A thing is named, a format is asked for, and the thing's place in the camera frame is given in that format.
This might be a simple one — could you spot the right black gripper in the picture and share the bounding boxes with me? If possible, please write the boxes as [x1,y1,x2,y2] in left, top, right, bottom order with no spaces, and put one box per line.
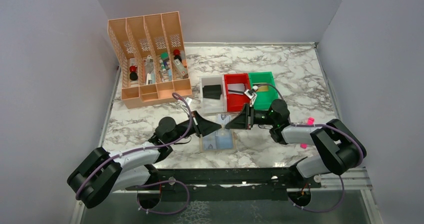
[225,103,277,130]

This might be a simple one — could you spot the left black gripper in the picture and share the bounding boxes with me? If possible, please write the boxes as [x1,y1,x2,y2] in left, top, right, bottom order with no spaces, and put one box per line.
[167,111,222,144]

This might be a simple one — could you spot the beige card holder wallet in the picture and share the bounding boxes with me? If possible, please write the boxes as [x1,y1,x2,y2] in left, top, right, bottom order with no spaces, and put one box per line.
[200,129,236,152]

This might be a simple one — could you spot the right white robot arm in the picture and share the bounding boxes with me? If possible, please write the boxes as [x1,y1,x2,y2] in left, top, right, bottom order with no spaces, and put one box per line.
[225,99,367,187]

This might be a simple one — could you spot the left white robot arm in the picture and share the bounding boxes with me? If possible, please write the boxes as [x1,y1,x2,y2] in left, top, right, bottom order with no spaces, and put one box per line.
[66,111,222,208]

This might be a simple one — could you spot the silver card in red bin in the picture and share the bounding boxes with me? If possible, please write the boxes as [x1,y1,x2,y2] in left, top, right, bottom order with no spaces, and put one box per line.
[227,83,246,95]

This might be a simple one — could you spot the black cards in white bin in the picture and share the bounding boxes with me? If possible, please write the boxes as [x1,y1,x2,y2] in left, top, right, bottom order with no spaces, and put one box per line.
[202,85,223,100]

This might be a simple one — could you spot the gold card in green bin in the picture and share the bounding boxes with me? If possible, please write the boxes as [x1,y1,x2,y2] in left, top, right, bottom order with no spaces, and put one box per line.
[257,85,269,92]

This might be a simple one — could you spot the red plastic bin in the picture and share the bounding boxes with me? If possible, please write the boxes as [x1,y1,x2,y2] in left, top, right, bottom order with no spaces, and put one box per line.
[224,73,251,112]

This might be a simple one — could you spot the white plastic bin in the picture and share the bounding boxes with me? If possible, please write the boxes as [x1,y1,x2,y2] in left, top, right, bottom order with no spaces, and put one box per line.
[199,75,227,115]

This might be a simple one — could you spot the green plastic bin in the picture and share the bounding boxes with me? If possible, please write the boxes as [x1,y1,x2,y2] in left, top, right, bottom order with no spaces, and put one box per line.
[248,72,279,110]

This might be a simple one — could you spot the white box in organizer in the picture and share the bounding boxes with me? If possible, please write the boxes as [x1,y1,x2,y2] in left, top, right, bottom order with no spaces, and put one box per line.
[172,59,189,79]

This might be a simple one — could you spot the pink marker pen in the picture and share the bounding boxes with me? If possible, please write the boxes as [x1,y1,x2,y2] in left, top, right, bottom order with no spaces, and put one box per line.
[300,117,315,149]

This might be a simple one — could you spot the red black small bottle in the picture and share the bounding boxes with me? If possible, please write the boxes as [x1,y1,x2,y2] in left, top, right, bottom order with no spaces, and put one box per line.
[172,49,182,62]

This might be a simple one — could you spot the green capped tube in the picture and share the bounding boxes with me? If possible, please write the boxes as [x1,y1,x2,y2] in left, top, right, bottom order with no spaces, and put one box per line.
[158,52,173,81]

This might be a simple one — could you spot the silver items in organizer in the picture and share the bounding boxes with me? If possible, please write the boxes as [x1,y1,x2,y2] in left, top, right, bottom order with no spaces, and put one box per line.
[143,55,156,85]

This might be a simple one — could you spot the red capped black bottle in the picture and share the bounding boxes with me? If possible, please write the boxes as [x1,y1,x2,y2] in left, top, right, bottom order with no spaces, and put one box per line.
[129,65,138,81]

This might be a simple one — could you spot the peach desk file organizer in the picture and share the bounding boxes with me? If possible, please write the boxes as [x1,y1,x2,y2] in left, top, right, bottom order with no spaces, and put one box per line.
[107,12,193,109]

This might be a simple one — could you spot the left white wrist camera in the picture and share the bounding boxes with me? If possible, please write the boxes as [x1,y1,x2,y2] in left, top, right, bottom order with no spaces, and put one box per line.
[180,97,193,108]

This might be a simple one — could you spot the black metal base rail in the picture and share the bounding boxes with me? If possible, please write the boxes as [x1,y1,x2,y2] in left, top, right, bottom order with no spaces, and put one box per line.
[126,167,321,201]

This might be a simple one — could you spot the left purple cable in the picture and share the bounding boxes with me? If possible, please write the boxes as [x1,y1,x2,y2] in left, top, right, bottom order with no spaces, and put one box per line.
[74,92,194,215]

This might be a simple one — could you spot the purple cable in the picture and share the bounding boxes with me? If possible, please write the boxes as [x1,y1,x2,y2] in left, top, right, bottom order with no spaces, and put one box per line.
[251,83,368,213]
[74,92,194,215]

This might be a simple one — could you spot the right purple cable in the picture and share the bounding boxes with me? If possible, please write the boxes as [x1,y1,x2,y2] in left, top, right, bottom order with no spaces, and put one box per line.
[251,83,368,213]

